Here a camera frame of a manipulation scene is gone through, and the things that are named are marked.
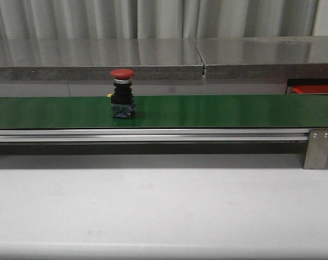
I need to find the grey stone shelf slab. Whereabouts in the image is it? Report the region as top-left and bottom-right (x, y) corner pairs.
(196, 36), (328, 80)
(0, 39), (204, 81)

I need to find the white pleated curtain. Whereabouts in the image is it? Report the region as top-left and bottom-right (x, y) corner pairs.
(0, 1), (318, 40)

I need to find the grey stone shelf right slab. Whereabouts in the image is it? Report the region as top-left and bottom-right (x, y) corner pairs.
(196, 36), (328, 80)

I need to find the green conveyor belt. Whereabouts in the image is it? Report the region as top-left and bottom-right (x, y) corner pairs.
(0, 94), (328, 129)

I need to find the grey stone shelf left slab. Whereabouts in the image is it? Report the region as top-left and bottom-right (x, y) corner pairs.
(0, 39), (204, 81)

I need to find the steel conveyor support bracket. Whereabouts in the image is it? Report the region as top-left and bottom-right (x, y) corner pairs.
(303, 128), (328, 170)

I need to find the red plastic tray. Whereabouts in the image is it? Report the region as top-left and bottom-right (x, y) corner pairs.
(292, 84), (328, 94)

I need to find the aluminium conveyor side rail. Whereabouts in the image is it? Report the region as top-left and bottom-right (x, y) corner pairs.
(0, 128), (310, 143)

